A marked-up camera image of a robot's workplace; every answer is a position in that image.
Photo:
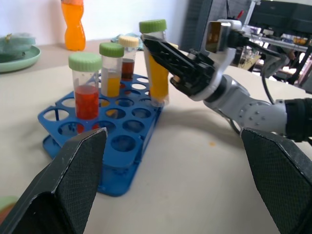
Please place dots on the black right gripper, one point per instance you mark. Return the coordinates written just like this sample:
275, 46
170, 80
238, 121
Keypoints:
201, 73

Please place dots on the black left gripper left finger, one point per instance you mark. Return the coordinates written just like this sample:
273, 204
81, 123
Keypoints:
61, 190

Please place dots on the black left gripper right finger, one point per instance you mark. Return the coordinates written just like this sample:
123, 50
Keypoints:
282, 185

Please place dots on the yellow liquid tube green cap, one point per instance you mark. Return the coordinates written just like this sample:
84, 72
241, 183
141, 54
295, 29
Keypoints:
112, 85
159, 83

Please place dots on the blue test tube rack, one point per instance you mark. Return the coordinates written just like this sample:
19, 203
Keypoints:
126, 146

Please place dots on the brown liquid tube cream cap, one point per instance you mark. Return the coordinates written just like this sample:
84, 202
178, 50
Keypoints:
127, 70

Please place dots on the dark grey panel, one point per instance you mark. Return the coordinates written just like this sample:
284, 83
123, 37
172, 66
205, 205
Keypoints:
196, 22

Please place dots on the green capped tube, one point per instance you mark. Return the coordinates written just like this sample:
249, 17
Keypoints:
6, 203

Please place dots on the red liquid tube green cap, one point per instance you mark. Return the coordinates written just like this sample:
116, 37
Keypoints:
86, 100

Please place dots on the orange drink bottle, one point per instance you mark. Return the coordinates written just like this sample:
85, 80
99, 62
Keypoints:
74, 31

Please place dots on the cluttered metal workbench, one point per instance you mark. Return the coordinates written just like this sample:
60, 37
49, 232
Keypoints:
280, 31

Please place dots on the pale green plate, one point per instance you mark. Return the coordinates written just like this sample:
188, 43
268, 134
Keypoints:
22, 62

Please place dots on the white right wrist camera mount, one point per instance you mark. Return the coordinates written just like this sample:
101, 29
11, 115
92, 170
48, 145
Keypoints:
223, 65

